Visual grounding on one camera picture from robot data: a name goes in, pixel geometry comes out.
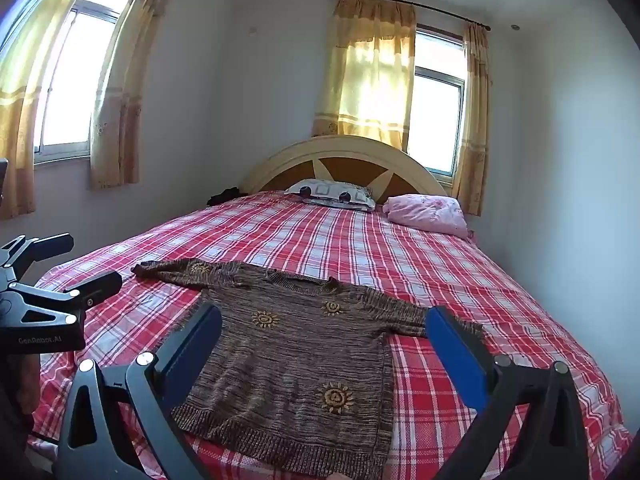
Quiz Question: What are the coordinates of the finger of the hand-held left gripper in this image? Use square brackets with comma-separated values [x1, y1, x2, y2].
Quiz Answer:
[0, 233, 75, 281]
[7, 270, 123, 326]

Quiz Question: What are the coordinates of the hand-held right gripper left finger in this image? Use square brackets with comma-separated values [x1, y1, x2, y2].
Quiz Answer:
[52, 302, 223, 480]

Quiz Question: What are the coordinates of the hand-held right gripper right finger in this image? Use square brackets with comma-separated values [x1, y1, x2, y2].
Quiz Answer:
[425, 305, 591, 480]

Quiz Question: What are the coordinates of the brown knit sweater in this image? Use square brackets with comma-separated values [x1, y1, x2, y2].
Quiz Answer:
[131, 258, 483, 480]

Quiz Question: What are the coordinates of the person's left forearm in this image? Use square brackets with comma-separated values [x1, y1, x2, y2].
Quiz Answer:
[0, 352, 40, 461]

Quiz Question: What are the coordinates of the red plaid bed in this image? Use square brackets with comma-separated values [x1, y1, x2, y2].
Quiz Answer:
[27, 190, 633, 480]

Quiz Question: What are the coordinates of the yellow curtain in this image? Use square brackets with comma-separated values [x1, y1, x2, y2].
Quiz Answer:
[311, 0, 417, 153]
[450, 22, 491, 217]
[89, 0, 188, 191]
[0, 0, 103, 221]

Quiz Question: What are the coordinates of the pink pillow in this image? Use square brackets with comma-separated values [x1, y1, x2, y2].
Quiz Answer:
[382, 194, 473, 238]

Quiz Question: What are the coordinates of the dark cloth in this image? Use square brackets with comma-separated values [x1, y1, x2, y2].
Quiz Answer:
[206, 187, 248, 207]

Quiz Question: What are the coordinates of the window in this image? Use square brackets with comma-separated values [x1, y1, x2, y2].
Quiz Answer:
[407, 25, 468, 178]
[34, 0, 143, 163]

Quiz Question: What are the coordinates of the patterned white pillow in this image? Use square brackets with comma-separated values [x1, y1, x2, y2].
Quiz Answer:
[284, 179, 377, 213]

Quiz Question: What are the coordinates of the cream wooden headboard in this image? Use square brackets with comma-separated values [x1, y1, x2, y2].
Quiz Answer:
[241, 135, 448, 206]

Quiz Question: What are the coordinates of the black curtain rod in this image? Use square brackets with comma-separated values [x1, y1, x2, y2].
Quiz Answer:
[330, 0, 492, 31]

